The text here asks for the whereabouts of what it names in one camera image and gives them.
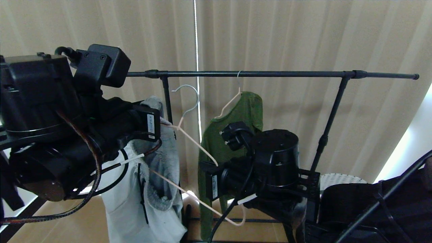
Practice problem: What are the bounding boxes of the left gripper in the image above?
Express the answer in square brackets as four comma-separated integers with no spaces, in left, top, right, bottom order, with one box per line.
[81,97,161,160]

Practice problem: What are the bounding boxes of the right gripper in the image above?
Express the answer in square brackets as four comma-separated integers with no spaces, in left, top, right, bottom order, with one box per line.
[199,158,258,204]

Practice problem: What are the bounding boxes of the pink clothes hanger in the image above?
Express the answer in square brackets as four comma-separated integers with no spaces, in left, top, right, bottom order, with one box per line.
[214,70,243,119]
[148,84,247,226]

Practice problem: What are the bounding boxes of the pale grey shorts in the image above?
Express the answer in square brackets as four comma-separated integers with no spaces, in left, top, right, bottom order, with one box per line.
[89,96,188,243]

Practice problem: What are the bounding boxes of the black clothes rack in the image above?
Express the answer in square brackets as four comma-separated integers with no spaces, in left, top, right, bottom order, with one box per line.
[127,69,420,243]

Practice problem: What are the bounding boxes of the green long-sleeved shirt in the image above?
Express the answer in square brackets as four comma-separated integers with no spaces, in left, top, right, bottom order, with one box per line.
[197,91,264,242]

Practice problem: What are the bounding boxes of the beige curtain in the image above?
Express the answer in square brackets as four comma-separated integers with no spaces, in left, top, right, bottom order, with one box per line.
[0,0,432,203]

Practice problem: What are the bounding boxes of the black cable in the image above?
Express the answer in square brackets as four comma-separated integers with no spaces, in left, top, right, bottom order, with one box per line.
[209,159,259,243]
[73,148,130,198]

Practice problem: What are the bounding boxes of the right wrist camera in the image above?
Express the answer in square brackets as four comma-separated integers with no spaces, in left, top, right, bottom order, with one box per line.
[220,121,255,152]

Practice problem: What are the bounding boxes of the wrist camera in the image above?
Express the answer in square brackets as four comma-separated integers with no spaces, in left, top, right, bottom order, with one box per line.
[220,121,255,152]
[55,44,132,102]

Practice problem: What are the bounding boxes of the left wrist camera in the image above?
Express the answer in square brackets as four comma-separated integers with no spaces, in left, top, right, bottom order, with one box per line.
[55,44,132,102]

